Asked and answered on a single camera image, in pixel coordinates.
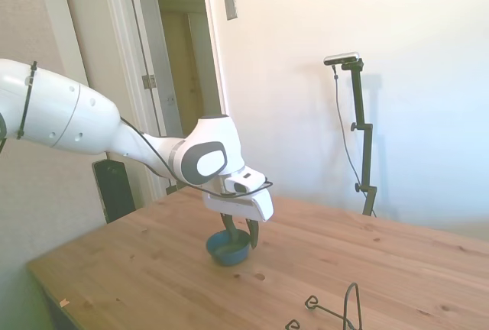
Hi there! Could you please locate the silver exterior camera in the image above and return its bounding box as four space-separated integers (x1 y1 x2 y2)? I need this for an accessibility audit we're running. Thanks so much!
323 51 362 66

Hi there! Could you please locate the white door frame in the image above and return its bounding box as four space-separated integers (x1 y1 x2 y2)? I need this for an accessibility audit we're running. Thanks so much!
97 0 232 201

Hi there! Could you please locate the black wire bowl rack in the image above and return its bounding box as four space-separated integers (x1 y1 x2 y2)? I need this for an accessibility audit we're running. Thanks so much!
285 282 364 330

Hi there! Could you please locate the blue ceramic bowl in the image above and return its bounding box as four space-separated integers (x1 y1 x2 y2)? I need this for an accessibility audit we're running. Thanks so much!
205 229 253 268

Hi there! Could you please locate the white open door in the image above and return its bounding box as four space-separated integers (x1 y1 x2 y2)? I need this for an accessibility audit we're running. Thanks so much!
152 0 185 138

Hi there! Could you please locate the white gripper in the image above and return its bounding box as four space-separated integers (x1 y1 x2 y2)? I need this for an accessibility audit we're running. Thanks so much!
202 186 275 250

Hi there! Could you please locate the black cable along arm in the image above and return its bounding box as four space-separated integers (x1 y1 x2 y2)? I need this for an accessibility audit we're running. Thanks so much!
118 115 275 198

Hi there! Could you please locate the black jointed camera stand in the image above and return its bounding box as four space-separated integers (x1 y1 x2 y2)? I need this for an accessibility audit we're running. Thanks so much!
339 59 379 217

